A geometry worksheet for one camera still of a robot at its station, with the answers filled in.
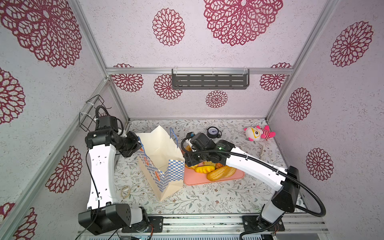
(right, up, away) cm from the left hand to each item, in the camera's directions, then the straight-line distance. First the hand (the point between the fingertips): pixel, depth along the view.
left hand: (143, 146), depth 72 cm
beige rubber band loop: (-16, -26, +12) cm, 33 cm away
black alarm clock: (+39, +7, +38) cm, 55 cm away
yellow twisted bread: (+31, -15, +15) cm, 37 cm away
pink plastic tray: (+23, -21, +18) cm, 36 cm away
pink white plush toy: (+67, +6, +31) cm, 74 cm away
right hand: (+21, -4, +3) cm, 22 cm away
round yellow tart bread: (+24, -14, +18) cm, 33 cm away
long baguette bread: (+40, -17, +15) cm, 46 cm away
